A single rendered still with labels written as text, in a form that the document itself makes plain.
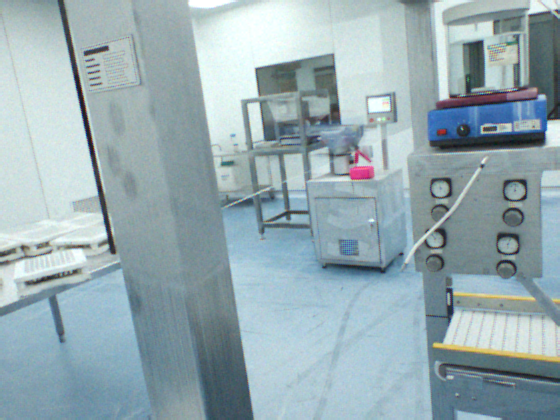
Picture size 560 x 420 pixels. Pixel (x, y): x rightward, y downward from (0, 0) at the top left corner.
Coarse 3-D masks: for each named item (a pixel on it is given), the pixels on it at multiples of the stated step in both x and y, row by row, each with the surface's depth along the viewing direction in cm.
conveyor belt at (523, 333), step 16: (464, 320) 117; (480, 320) 116; (496, 320) 115; (512, 320) 114; (528, 320) 113; (544, 320) 112; (448, 336) 111; (464, 336) 109; (480, 336) 108; (496, 336) 108; (512, 336) 107; (528, 336) 106; (544, 336) 105; (528, 352) 100; (544, 352) 99
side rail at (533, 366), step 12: (444, 348) 99; (444, 360) 99; (456, 360) 98; (468, 360) 97; (480, 360) 96; (492, 360) 95; (504, 360) 94; (516, 360) 93; (528, 360) 91; (540, 360) 90; (528, 372) 92; (540, 372) 91; (552, 372) 90
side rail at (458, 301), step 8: (456, 296) 123; (464, 296) 122; (456, 304) 123; (464, 304) 122; (472, 304) 121; (488, 304) 119; (496, 304) 118; (504, 304) 118; (512, 304) 117; (520, 304) 116; (528, 304) 115; (536, 304) 114; (536, 312) 115; (544, 312) 114
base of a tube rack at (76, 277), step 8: (80, 272) 180; (88, 272) 178; (48, 280) 175; (56, 280) 174; (64, 280) 174; (72, 280) 175; (80, 280) 177; (32, 288) 170; (40, 288) 171; (48, 288) 173
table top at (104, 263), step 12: (12, 228) 303; (108, 252) 214; (0, 264) 217; (12, 264) 214; (96, 264) 197; (108, 264) 195; (12, 276) 196; (96, 276) 190; (0, 288) 182; (12, 288) 180; (60, 288) 178; (72, 288) 182; (0, 300) 168; (12, 300) 166; (24, 300) 168; (36, 300) 171; (0, 312) 162; (12, 312) 165
